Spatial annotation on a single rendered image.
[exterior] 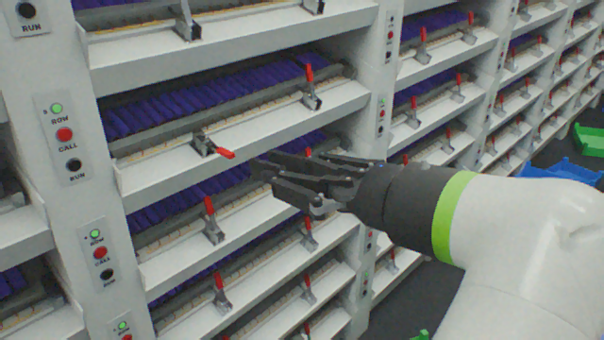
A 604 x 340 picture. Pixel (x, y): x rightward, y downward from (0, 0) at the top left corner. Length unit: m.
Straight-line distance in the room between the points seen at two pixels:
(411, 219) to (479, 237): 0.07
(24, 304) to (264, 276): 0.48
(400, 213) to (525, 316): 0.14
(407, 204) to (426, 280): 1.40
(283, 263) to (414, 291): 0.81
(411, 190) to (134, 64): 0.39
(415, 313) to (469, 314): 1.34
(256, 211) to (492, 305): 0.63
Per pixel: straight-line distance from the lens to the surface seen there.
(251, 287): 1.02
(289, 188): 0.51
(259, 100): 0.86
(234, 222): 0.88
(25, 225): 0.67
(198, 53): 0.68
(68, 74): 0.60
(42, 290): 0.79
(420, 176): 0.44
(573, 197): 0.39
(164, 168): 0.72
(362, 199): 0.47
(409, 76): 1.17
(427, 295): 1.77
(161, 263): 0.82
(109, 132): 0.75
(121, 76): 0.63
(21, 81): 0.59
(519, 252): 0.37
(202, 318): 0.97
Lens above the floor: 1.24
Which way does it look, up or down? 30 degrees down
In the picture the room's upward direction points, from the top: straight up
